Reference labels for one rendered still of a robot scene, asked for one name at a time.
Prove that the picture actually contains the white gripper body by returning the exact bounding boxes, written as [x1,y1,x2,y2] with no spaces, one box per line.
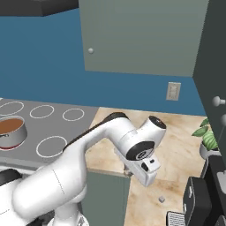
[113,147,157,188]

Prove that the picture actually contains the saucepan with hot chocolate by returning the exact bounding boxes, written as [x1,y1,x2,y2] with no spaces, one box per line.
[0,115,28,150]

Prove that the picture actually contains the grey-green base cupboard door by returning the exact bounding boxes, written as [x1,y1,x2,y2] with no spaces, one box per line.
[79,169,132,226]

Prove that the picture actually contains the black coffee machine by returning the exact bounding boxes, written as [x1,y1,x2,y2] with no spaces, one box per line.
[165,154,226,226]

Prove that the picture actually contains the green plant in white pot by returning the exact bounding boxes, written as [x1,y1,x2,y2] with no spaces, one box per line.
[191,117,222,160]

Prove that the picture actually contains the grey hob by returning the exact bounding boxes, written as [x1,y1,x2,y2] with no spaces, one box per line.
[0,98,101,166]

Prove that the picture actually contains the dark grey tall cupboard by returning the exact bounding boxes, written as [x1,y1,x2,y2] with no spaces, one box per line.
[192,0,226,180]

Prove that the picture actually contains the dark grey range hood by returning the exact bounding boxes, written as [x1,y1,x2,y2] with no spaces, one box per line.
[0,0,79,18]

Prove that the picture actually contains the beige wall socket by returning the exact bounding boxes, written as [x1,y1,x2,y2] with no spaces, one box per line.
[165,81,182,102]

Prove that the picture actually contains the grey-green wall cupboard door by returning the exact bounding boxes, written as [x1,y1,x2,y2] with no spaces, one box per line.
[78,0,210,79]

